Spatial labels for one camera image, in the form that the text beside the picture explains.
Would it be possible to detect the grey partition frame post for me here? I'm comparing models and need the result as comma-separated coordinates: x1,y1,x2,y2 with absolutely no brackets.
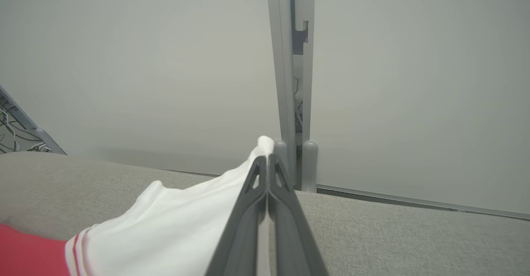
265,0,316,189

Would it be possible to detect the grey partition base rail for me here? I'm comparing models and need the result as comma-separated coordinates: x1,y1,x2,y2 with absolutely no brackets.
316,184,530,221

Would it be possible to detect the grey fabric sofa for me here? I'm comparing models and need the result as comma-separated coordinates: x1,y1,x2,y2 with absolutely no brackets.
0,151,530,276

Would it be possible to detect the red garment with striped trim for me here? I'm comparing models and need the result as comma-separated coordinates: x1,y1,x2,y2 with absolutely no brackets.
0,135,276,276

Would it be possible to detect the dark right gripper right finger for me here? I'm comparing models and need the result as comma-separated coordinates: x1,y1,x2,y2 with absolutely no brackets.
268,154,330,276

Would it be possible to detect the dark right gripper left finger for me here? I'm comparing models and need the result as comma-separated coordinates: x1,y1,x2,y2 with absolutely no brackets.
205,155,269,276

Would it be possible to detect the grey rounded post foot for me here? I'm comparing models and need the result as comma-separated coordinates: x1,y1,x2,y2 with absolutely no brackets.
273,140,289,173
301,140,319,193

